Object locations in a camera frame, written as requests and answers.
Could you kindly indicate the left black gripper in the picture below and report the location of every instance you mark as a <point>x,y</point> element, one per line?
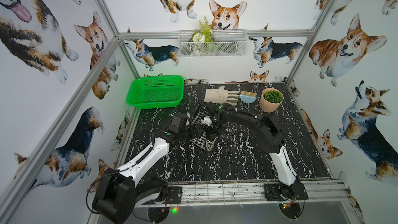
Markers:
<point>193,126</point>

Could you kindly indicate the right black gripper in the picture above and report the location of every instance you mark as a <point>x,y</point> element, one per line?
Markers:
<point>217,131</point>

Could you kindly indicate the black white patterned knit scarf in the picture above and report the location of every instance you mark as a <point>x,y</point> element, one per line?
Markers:
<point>204,141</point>

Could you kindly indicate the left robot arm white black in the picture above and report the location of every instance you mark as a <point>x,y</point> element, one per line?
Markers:
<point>120,191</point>

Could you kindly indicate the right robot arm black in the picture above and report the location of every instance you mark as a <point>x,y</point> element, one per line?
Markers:
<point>270,138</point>

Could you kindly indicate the green plastic basket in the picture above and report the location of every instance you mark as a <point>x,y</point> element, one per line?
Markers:
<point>156,92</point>

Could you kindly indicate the white work glove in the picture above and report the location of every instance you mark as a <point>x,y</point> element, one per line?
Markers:
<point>221,96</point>

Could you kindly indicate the pink pot with green plant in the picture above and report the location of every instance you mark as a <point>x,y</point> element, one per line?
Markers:
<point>270,100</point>

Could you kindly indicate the artificial fern and white flowers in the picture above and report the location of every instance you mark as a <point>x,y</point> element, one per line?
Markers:
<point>202,35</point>

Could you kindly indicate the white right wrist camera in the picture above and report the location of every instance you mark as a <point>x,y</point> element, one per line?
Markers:
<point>206,120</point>

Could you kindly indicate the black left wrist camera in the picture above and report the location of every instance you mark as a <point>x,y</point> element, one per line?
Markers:
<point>178,122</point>

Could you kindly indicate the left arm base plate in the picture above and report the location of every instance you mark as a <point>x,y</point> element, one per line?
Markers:
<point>173,195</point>

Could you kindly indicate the white wire wall basket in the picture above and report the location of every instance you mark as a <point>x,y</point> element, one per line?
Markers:
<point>221,44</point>

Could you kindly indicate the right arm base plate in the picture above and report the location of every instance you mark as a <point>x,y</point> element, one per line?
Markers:
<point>280,192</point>

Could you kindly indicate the aluminium front rail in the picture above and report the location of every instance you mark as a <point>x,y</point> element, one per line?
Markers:
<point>242,193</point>

